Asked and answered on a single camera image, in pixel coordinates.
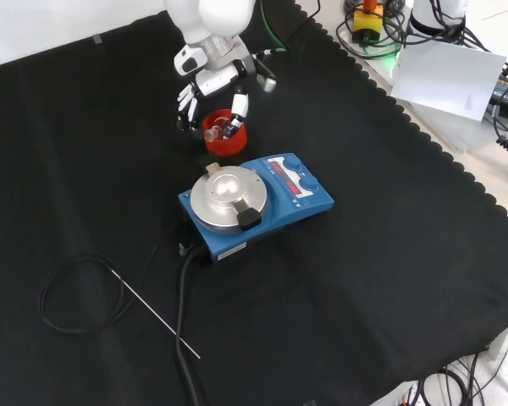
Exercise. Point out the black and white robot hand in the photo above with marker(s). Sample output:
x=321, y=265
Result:
x=216, y=82

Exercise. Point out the round-bottom glass flask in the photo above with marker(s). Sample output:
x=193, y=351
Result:
x=211, y=134

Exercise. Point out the clear cloth clip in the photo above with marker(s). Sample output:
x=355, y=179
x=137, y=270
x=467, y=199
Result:
x=310, y=402
x=96, y=39

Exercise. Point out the heater with blue base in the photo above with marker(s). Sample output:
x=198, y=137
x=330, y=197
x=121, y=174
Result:
x=283, y=217

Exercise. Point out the yellow stop button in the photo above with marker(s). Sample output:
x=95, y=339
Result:
x=366, y=24

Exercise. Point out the black cloth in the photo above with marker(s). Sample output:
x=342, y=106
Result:
x=364, y=262

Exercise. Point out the steel probe rod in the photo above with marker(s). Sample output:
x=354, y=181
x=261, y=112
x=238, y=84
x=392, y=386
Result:
x=161, y=323

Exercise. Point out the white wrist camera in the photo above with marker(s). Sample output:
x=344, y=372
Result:
x=188, y=60

